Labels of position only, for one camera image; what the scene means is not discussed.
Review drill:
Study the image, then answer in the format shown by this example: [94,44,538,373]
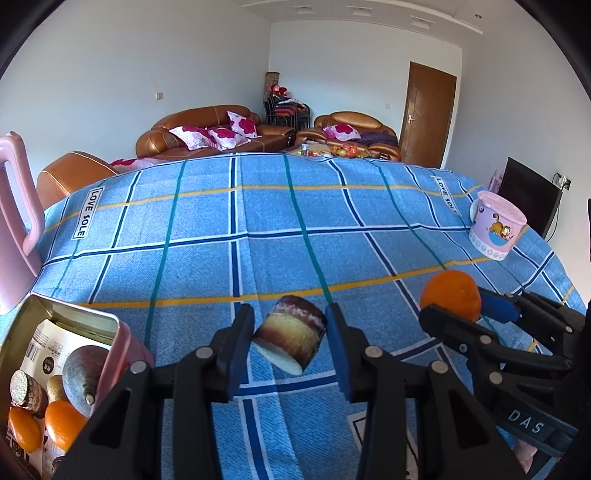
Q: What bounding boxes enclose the orange fruit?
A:
[8,407,42,453]
[420,270,482,323]
[45,400,87,451]

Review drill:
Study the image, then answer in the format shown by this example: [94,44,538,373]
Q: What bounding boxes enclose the large purple round fruit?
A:
[62,345,108,417]

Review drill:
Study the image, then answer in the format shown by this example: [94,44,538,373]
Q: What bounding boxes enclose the green kiwi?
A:
[46,375,68,403]

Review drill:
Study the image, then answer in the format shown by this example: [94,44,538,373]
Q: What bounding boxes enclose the dark round cake slice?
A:
[9,370,48,418]

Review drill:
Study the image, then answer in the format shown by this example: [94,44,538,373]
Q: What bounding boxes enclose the coffee table with fruits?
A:
[286,140,390,160]

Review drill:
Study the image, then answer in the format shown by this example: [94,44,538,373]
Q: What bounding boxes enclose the pink metal tin box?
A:
[1,293,153,479]

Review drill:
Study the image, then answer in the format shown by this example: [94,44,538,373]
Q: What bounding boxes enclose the pink cartoon cup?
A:
[469,190,527,261]

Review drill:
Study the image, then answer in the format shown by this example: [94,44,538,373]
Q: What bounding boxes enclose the white paper packet in tin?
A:
[19,319,110,479]

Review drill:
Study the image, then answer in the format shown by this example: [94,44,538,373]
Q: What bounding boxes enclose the black television screen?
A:
[498,157,562,237]

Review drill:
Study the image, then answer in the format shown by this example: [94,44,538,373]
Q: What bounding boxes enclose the pink electric kettle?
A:
[1,132,45,315]

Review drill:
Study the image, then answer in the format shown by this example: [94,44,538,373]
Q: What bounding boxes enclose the blue plaid tablecloth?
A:
[0,151,588,480]

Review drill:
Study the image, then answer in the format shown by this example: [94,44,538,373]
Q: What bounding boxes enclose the brown leather armchair right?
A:
[294,111,403,162]

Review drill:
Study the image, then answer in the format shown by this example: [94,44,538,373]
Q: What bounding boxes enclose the brown wooden door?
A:
[401,62,457,168]

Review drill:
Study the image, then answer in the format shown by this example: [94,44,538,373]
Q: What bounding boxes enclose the brown leather chair left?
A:
[36,151,117,209]

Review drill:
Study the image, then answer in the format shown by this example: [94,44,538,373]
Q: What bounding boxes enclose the pink flower pillow armchair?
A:
[322,123,361,142]

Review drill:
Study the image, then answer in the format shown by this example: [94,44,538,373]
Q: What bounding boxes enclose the brown leather long sofa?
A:
[135,105,296,161]

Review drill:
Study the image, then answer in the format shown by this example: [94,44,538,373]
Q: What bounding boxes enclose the pink flower pillow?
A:
[226,111,259,139]

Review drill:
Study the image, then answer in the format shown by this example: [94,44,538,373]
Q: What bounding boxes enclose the stacked dark chairs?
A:
[263,83,311,131]

